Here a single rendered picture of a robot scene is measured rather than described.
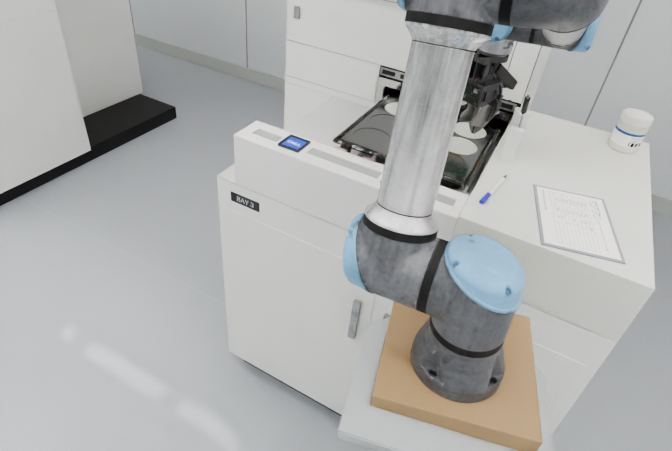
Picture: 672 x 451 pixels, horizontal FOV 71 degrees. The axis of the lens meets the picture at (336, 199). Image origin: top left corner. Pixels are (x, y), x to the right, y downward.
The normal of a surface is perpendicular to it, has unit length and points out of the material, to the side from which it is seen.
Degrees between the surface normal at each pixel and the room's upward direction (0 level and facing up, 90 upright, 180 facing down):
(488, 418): 3
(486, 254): 5
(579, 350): 90
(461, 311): 86
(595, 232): 0
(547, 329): 90
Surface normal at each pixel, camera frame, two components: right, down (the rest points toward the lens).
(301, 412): 0.09, -0.80
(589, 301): -0.47, 0.49
